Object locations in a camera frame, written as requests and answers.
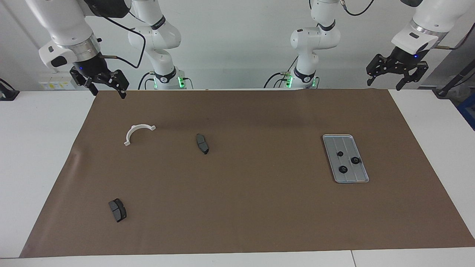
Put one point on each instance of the blue crate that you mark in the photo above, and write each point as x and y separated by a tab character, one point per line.
468	111

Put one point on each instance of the white semicircular plastic clamp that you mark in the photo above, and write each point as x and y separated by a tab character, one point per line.
135	129

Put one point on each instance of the white wall socket box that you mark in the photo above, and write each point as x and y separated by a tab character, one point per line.
55	84

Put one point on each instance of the brown table mat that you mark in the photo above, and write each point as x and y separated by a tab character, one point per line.
241	207

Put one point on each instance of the black clamp base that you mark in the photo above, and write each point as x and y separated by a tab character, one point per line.
7	92

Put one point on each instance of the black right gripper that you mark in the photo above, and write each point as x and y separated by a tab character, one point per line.
92	69

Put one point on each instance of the long dark brake pad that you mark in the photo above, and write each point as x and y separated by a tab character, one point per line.
202	144

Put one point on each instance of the silver ribbed metal tray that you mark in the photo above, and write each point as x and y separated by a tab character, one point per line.
350	148

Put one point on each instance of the black stand pole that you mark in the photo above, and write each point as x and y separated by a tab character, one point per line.
454	79

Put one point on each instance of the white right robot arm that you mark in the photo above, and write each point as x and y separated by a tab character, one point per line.
66	26

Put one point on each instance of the short dark brake pad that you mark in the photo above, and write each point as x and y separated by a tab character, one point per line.
118	210

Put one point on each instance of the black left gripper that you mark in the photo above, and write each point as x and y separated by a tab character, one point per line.
402	59

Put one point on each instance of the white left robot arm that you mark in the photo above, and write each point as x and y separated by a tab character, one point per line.
313	40

